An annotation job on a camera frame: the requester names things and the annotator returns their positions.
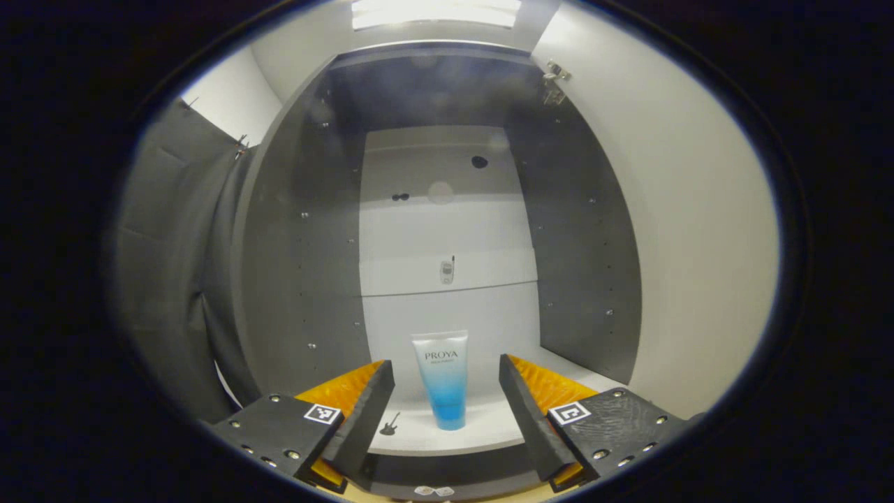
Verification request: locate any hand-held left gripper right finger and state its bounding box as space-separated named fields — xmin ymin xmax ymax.
xmin=498 ymin=354 xmax=689 ymax=493

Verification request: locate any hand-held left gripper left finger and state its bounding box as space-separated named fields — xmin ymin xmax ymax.
xmin=210 ymin=360 xmax=395 ymax=493

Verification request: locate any white and blue bottle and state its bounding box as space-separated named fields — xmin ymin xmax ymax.
xmin=411 ymin=330 xmax=470 ymax=431

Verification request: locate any grey cabinet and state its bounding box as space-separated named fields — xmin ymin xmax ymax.
xmin=230 ymin=41 xmax=643 ymax=500

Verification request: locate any metal door hinge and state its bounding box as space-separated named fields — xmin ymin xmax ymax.
xmin=541 ymin=59 xmax=572 ymax=105

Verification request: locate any black backdrop cloth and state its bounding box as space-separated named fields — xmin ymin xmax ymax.
xmin=112 ymin=98 xmax=259 ymax=423

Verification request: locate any large ceiling light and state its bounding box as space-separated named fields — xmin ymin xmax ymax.
xmin=351 ymin=0 xmax=523 ymax=30

